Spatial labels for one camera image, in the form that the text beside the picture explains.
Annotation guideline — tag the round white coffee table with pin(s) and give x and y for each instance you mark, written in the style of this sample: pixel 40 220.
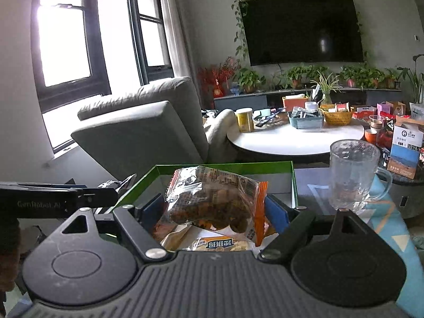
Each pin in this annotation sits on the round white coffee table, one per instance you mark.
pixel 285 140

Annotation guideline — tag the green cardboard box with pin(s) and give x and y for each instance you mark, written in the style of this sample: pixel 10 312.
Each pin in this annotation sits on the green cardboard box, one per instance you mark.
pixel 241 177

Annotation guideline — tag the white snack packet in box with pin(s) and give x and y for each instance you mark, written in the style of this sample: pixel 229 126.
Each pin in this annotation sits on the white snack packet in box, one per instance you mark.
pixel 192 238

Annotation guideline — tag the orange nut snack bag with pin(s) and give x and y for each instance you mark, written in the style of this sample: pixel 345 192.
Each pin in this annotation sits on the orange nut snack bag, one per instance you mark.
pixel 216 209

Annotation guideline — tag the yellow tin can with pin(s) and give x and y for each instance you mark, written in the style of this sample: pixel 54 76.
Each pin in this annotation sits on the yellow tin can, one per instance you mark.
pixel 245 120

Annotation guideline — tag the black wall television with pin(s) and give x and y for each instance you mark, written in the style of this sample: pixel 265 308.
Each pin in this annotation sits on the black wall television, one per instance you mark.
pixel 301 31

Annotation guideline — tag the grey armchair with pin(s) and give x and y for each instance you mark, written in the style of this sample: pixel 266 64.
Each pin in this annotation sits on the grey armchair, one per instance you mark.
pixel 159 124

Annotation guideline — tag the clear glass mug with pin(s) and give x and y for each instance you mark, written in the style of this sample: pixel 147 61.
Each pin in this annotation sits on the clear glass mug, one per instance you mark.
pixel 353 166

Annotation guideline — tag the blue plastic tray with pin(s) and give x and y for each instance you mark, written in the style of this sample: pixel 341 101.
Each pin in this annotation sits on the blue plastic tray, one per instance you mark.
pixel 306 119

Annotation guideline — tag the spider plant in pot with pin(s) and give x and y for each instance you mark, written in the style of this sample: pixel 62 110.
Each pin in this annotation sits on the spider plant in pot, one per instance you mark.
pixel 325 85

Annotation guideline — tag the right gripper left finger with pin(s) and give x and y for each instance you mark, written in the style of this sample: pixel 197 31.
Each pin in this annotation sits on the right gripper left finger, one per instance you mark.
pixel 136 226

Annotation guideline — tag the white blue carton box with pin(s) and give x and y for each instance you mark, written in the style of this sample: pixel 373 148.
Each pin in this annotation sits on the white blue carton box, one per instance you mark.
pixel 407 143

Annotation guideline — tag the blue patterned table cloth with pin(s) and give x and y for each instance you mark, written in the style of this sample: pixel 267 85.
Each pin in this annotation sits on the blue patterned table cloth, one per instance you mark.
pixel 385 219

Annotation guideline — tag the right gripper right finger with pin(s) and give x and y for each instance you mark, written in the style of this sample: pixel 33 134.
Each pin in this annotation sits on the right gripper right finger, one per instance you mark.
pixel 292 226

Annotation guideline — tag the woven yellow basket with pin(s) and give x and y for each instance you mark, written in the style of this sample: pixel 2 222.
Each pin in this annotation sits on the woven yellow basket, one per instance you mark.
pixel 333 117

